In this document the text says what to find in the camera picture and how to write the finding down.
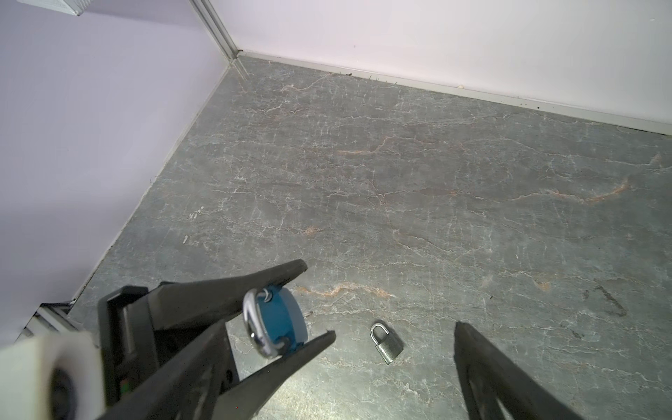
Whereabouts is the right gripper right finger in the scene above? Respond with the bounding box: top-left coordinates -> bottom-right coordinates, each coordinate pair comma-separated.
454,322 -> 580,419

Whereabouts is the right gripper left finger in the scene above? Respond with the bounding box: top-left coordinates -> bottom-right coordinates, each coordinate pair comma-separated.
101,321 -> 231,419

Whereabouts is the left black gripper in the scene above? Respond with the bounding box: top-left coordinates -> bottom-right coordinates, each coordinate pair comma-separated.
98,259 -> 336,419

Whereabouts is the blue padlock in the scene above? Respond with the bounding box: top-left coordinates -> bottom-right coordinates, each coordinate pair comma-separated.
243,285 -> 308,359

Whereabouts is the grey padlock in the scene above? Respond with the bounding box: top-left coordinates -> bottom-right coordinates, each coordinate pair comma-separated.
370,322 -> 404,365

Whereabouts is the white mesh box basket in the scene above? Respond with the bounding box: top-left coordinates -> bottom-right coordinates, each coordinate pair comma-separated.
17,0 -> 92,16

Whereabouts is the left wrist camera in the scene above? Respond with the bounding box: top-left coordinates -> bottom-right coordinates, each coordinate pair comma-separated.
1,332 -> 106,419

